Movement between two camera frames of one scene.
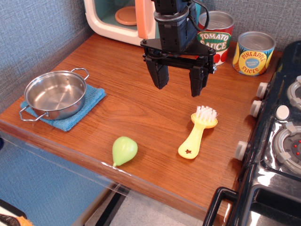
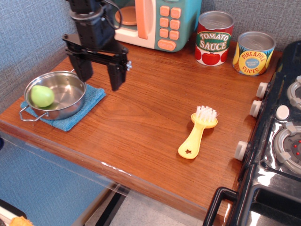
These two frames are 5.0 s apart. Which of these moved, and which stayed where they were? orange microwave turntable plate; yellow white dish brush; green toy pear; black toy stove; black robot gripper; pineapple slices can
Moved: green toy pear; black robot gripper
Stayed: pineapple slices can; yellow white dish brush; orange microwave turntable plate; black toy stove
